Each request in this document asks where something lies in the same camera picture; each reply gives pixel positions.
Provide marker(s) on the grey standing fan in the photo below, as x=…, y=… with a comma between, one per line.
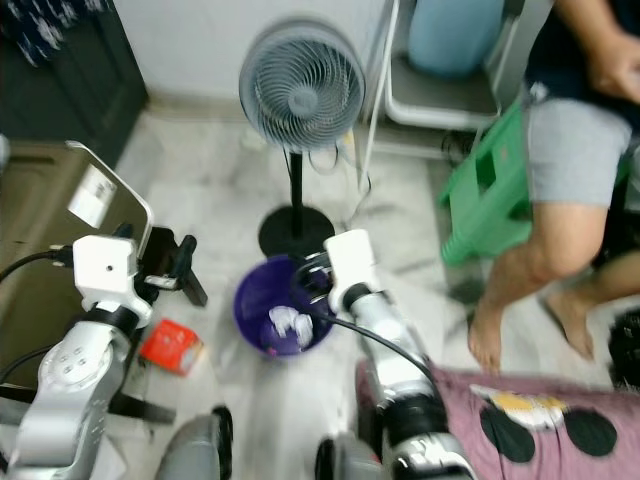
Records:
x=302, y=90

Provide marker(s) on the silver right robot leg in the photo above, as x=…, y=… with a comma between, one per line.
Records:
x=360, y=462

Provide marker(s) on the person in grey shorts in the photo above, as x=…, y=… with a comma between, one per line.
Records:
x=560, y=150

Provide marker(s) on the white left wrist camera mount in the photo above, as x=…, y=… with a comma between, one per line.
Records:
x=105, y=275

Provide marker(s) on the silver left robot leg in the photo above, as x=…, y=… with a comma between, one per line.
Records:
x=190, y=450

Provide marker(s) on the black cabinet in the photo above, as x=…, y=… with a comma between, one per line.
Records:
x=60, y=80

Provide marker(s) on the silver robot leg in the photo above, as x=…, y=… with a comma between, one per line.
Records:
x=360, y=462
x=190, y=450

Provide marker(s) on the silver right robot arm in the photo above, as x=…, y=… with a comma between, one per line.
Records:
x=390, y=350

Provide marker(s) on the dark table with black frame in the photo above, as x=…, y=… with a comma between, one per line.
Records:
x=40, y=220

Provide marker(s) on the crumpled white paper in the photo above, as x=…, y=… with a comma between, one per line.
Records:
x=290, y=325

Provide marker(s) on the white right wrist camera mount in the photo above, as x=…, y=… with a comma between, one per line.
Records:
x=352, y=265

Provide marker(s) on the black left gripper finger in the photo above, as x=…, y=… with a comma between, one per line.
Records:
x=190, y=265
x=157, y=255

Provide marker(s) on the pale blue bag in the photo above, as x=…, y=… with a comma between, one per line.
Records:
x=455, y=35

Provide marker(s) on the purple plastic bucket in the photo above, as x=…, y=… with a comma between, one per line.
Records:
x=252, y=300

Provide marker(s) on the purple cartoon print blanket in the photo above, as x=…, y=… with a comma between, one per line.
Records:
x=450, y=385

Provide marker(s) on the green plastic stool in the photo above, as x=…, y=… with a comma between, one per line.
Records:
x=485, y=200

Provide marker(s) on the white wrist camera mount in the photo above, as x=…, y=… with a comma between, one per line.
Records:
x=352, y=265
x=105, y=275

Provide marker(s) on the red carton box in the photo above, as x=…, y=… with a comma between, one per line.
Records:
x=172, y=345

